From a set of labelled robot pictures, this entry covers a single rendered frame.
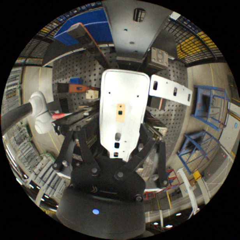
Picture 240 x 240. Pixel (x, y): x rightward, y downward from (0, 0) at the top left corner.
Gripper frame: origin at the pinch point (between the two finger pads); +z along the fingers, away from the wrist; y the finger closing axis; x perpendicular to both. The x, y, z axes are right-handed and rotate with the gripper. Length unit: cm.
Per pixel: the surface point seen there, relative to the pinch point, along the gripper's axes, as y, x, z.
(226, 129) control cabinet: 789, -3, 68
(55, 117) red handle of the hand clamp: -24.4, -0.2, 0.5
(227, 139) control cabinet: 799, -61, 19
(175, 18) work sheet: 20, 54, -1
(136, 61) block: 4.2, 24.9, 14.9
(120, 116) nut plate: 0.1, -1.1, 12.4
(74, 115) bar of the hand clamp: -14.2, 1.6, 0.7
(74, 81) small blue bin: -48, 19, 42
